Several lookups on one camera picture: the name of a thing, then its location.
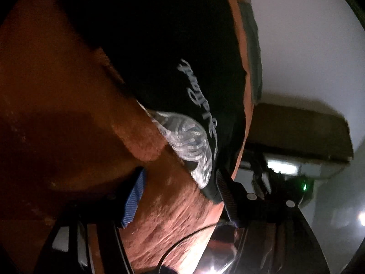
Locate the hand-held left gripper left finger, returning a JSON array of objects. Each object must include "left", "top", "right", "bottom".
[{"left": 34, "top": 167, "right": 148, "bottom": 274}]

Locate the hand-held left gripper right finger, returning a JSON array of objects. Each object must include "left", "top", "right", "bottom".
[{"left": 215, "top": 167, "right": 332, "bottom": 274}]

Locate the black shirt with grey print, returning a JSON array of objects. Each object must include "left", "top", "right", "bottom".
[{"left": 54, "top": 0, "right": 249, "bottom": 205}]

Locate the bright window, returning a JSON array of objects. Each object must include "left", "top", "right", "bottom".
[{"left": 265, "top": 153, "right": 301, "bottom": 175}]

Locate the orange fleece blanket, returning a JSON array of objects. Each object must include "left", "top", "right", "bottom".
[{"left": 0, "top": 0, "right": 256, "bottom": 274}]

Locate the folded grey-green garment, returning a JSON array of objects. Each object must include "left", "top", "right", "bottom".
[{"left": 238, "top": 0, "right": 264, "bottom": 105}]

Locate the brown wooden door frame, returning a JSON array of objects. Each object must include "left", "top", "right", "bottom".
[{"left": 248, "top": 102, "right": 355, "bottom": 163}]

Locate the thin black cable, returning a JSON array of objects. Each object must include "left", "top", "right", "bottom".
[{"left": 158, "top": 221, "right": 231, "bottom": 274}]

